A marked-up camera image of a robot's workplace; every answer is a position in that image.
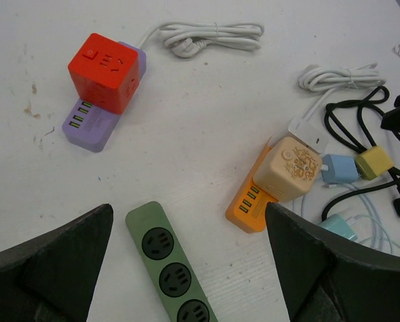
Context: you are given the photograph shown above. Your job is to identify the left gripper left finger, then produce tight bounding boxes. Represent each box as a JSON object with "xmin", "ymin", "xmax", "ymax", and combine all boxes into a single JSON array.
[{"xmin": 0, "ymin": 204, "xmax": 113, "ymax": 321}]

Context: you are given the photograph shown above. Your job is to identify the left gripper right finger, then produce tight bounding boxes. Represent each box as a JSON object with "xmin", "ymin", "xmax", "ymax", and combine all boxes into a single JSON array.
[{"xmin": 265, "ymin": 203, "xmax": 400, "ymax": 321}]

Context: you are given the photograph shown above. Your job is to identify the yellow usb charger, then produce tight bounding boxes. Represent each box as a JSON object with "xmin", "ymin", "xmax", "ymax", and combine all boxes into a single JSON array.
[{"xmin": 354, "ymin": 146, "xmax": 394, "ymax": 180}]

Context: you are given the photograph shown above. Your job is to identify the teal charger cube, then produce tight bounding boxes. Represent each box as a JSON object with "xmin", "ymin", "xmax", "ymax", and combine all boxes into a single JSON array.
[{"xmin": 319, "ymin": 214, "xmax": 358, "ymax": 241}]

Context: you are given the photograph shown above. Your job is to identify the light blue usb charger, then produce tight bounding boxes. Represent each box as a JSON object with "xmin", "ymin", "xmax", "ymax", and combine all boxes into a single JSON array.
[{"xmin": 322, "ymin": 154, "xmax": 359, "ymax": 184}]

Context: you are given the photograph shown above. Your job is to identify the green power strip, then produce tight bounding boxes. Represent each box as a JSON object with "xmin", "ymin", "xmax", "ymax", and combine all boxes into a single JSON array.
[{"xmin": 125, "ymin": 201, "xmax": 218, "ymax": 322}]

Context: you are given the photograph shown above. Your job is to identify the purple usb hub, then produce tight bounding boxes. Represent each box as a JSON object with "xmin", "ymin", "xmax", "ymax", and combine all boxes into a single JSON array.
[{"xmin": 62, "ymin": 41, "xmax": 147, "ymax": 154}]

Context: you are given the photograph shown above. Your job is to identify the red cube socket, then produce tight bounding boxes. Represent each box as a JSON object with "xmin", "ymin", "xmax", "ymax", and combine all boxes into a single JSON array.
[{"xmin": 68, "ymin": 33, "xmax": 140, "ymax": 115}]

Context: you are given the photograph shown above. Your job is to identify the beige cube socket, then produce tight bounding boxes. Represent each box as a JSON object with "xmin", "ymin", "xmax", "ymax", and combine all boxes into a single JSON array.
[{"xmin": 253, "ymin": 137, "xmax": 322, "ymax": 203}]

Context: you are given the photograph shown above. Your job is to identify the orange usb hub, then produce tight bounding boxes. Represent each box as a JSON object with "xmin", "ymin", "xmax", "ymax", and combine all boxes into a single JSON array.
[{"xmin": 225, "ymin": 143, "xmax": 277, "ymax": 233}]

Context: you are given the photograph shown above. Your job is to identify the light blue usb cable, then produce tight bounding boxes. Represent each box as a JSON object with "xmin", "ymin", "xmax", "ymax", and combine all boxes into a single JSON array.
[{"xmin": 299, "ymin": 180, "xmax": 400, "ymax": 261}]

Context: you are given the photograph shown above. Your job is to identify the black power cord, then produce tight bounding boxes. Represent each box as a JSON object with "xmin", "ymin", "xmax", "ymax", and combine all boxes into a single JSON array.
[{"xmin": 321, "ymin": 86, "xmax": 400, "ymax": 221}]

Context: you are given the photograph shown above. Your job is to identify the white coiled cord near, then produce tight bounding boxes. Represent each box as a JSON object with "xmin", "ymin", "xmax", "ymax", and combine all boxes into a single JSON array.
[{"xmin": 286, "ymin": 62, "xmax": 387, "ymax": 154}]

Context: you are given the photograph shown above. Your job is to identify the white coiled cord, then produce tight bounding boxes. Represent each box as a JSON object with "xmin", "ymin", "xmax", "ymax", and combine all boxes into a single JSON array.
[
  {"xmin": 135, "ymin": 21, "xmax": 265, "ymax": 58},
  {"xmin": 286, "ymin": 62, "xmax": 387, "ymax": 154}
]

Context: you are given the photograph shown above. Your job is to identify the white coiled cord far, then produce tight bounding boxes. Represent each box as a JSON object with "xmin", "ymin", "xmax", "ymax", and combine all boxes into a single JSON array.
[{"xmin": 135, "ymin": 21, "xmax": 265, "ymax": 58}]

